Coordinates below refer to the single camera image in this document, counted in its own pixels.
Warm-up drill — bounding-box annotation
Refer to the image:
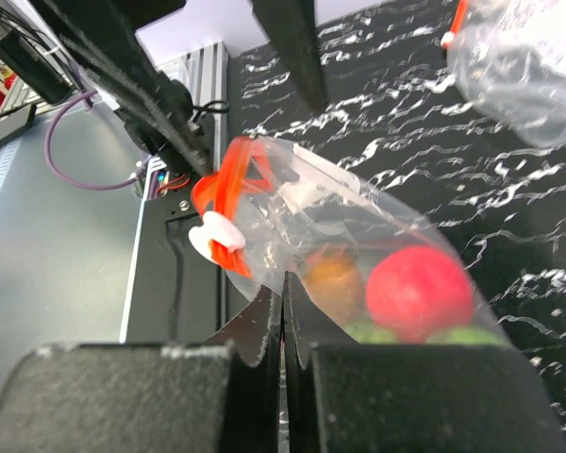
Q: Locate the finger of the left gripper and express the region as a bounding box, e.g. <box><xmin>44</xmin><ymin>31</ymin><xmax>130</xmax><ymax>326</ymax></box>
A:
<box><xmin>32</xmin><ymin>1</ymin><xmax>212</xmax><ymax>176</ymax></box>
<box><xmin>251</xmin><ymin>0</ymin><xmax>328</xmax><ymax>113</ymax></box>

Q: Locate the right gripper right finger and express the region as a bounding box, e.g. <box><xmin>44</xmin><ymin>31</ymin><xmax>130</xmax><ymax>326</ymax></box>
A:
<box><xmin>283</xmin><ymin>272</ymin><xmax>354</xmax><ymax>452</ymax></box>

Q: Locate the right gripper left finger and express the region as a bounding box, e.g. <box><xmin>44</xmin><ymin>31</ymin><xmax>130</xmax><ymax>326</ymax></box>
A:
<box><xmin>208</xmin><ymin>287</ymin><xmax>282</xmax><ymax>452</ymax></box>

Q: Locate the brown kiwi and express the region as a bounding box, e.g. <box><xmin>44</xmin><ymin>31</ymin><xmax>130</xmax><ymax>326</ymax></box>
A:
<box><xmin>302</xmin><ymin>254</ymin><xmax>364</xmax><ymax>326</ymax></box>

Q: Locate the green leafy vegetable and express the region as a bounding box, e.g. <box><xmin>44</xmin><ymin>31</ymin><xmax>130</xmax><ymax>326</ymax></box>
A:
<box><xmin>343</xmin><ymin>322</ymin><xmax>509</xmax><ymax>346</ymax></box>

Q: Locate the clear bag orange zipper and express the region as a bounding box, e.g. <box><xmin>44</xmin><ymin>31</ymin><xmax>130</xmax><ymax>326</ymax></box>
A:
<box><xmin>189</xmin><ymin>136</ymin><xmax>508</xmax><ymax>341</ymax></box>

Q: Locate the red apple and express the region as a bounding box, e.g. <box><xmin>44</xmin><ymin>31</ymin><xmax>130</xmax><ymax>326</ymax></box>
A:
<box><xmin>366</xmin><ymin>246</ymin><xmax>474</xmax><ymax>336</ymax></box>

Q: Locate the clear bag teal zipper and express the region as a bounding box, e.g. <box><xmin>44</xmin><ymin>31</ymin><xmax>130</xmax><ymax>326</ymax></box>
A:
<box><xmin>441</xmin><ymin>1</ymin><xmax>566</xmax><ymax>147</ymax></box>

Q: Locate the front aluminium rail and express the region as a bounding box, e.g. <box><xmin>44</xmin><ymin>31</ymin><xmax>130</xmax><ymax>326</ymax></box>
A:
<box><xmin>157</xmin><ymin>42</ymin><xmax>229</xmax><ymax>168</ymax></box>

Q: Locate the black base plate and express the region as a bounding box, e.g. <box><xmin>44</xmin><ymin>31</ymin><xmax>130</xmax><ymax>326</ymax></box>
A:
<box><xmin>119</xmin><ymin>158</ymin><xmax>226</xmax><ymax>344</ymax></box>

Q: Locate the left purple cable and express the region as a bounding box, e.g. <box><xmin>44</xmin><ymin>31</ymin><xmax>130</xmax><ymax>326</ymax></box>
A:
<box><xmin>44</xmin><ymin>89</ymin><xmax>147</xmax><ymax>193</ymax></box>

